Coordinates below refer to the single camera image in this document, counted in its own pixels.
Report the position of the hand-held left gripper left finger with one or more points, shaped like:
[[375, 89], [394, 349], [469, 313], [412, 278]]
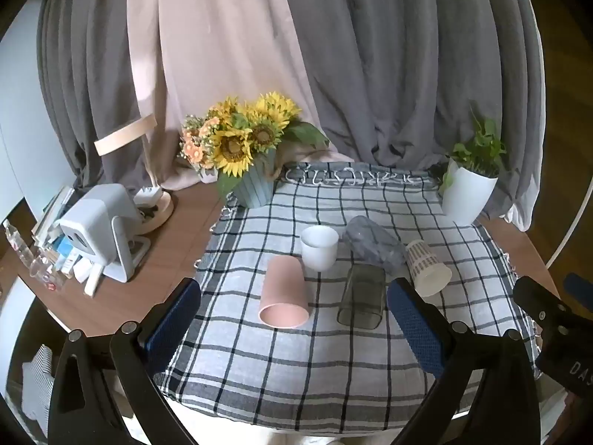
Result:
[[173, 320]]

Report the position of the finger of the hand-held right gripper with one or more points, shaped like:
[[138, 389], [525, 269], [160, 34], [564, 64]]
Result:
[[580, 289], [532, 297]]

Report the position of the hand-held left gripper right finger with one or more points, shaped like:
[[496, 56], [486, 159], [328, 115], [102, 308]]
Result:
[[415, 329]]

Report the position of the white cup with dotted pattern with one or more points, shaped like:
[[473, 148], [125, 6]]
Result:
[[426, 266]]

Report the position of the smoky clear glass cup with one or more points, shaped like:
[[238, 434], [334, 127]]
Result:
[[362, 294]]

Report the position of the clear glass lying down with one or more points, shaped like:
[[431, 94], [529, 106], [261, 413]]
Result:
[[373, 241]]

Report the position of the pink cup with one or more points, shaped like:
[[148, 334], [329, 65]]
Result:
[[283, 289]]

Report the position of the white curved pole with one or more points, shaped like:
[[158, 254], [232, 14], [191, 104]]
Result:
[[567, 237]]

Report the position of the white tube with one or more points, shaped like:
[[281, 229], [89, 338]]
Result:
[[92, 280]]

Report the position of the white plant pot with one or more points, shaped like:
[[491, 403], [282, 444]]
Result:
[[468, 197]]

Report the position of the white boxy device on stand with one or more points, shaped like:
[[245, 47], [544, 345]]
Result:
[[99, 222]]

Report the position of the black and white checked cloth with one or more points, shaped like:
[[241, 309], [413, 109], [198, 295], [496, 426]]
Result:
[[287, 371]]

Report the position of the white power adapter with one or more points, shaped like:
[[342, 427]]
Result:
[[148, 196]]

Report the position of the small bottle with red label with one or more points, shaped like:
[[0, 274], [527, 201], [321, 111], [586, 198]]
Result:
[[46, 272]]

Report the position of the striped cloth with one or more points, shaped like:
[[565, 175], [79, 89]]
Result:
[[39, 380]]

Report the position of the blue ribbed vase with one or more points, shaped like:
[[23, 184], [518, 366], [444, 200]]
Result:
[[255, 190]]

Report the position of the wooden desk lamp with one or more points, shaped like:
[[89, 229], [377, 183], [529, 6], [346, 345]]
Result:
[[148, 167]]

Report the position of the green potted plant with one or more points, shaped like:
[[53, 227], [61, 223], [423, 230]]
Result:
[[479, 148]]

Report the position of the stack of books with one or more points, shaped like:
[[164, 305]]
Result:
[[51, 215]]

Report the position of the clear plastic bottle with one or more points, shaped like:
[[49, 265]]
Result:
[[17, 243]]

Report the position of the sunflower bouquet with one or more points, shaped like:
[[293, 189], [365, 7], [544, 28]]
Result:
[[241, 139]]

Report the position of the grey curtain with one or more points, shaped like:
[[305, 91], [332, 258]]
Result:
[[417, 65], [88, 79]]

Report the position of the pink curtain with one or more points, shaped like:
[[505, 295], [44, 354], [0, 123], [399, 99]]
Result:
[[217, 46]]

